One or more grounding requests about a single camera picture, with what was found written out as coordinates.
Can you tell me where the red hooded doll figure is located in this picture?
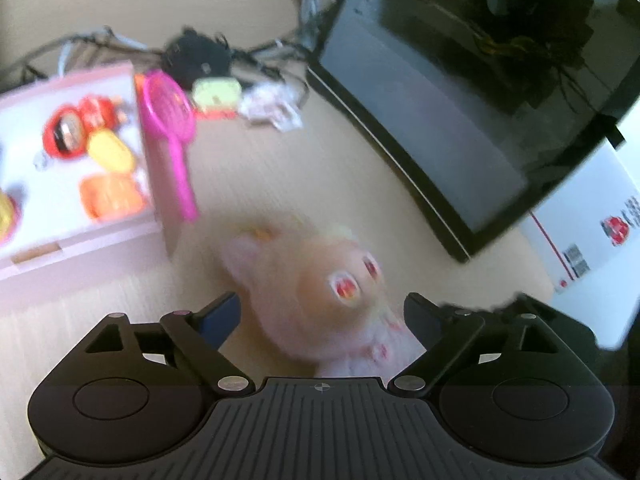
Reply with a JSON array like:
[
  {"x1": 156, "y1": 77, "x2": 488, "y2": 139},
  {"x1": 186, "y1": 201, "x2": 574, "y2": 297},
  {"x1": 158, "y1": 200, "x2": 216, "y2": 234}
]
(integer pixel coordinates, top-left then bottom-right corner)
[{"x1": 41, "y1": 96, "x2": 132, "y2": 162}]

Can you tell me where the pink toy racket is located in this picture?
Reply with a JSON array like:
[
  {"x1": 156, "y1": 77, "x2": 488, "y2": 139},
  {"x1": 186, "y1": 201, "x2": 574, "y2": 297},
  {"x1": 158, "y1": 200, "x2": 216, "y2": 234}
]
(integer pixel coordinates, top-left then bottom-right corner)
[{"x1": 142, "y1": 71, "x2": 200, "y2": 222}]

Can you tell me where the black cable tangle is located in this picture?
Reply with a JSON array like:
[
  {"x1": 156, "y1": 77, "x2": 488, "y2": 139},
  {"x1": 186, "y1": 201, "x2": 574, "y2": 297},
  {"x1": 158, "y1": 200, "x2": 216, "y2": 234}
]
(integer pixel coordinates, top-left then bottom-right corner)
[{"x1": 0, "y1": 25, "x2": 322, "y2": 87}]

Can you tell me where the pink storage box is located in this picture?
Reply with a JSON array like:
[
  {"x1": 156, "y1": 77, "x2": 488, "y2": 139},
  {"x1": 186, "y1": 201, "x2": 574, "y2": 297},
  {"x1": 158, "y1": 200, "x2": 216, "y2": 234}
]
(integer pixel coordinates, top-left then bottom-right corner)
[{"x1": 0, "y1": 60, "x2": 195, "y2": 307}]

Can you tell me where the cream plush cat toy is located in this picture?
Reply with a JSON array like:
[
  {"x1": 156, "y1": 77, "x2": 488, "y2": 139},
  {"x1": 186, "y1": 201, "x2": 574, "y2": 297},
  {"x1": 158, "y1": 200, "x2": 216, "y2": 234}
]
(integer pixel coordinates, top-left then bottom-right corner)
[{"x1": 220, "y1": 212, "x2": 427, "y2": 379}]

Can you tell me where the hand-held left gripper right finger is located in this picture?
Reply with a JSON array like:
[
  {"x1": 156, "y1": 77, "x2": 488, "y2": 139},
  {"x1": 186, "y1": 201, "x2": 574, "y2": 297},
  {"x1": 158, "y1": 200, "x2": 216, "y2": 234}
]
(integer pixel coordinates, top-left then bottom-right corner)
[{"x1": 389, "y1": 292, "x2": 556, "y2": 395}]

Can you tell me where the curved black monitor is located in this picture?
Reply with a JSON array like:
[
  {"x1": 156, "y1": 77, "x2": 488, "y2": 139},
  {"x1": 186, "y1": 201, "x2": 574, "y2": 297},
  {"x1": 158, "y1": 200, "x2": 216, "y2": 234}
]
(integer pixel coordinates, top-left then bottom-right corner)
[{"x1": 306, "y1": 0, "x2": 640, "y2": 263}]

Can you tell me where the white cardboard box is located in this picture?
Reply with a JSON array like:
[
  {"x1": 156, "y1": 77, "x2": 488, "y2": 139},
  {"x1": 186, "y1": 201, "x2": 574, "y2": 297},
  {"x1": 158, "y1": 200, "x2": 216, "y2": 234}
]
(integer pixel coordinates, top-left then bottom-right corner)
[{"x1": 520, "y1": 135, "x2": 640, "y2": 349}]

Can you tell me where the orange toy food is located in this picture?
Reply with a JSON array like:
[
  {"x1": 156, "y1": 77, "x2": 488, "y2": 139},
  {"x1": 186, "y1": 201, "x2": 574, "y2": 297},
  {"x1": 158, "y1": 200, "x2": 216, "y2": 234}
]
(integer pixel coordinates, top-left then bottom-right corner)
[{"x1": 79, "y1": 174, "x2": 147, "y2": 222}]

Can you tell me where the black plush toy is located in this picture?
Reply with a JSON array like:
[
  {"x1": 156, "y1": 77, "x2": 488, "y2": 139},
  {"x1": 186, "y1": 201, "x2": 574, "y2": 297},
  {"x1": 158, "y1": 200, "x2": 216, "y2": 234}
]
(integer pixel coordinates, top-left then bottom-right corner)
[{"x1": 162, "y1": 30, "x2": 234, "y2": 89}]

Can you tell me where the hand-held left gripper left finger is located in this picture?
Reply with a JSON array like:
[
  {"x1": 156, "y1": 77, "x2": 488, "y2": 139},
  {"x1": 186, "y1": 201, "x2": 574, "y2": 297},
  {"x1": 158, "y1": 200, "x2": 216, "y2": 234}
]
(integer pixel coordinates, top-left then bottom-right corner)
[{"x1": 85, "y1": 291, "x2": 256, "y2": 394}]

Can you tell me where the yellow toy corn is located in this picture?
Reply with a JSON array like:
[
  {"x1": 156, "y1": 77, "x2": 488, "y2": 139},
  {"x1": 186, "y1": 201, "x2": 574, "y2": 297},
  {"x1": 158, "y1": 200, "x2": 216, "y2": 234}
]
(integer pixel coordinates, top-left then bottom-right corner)
[{"x1": 87, "y1": 130, "x2": 136, "y2": 176}]

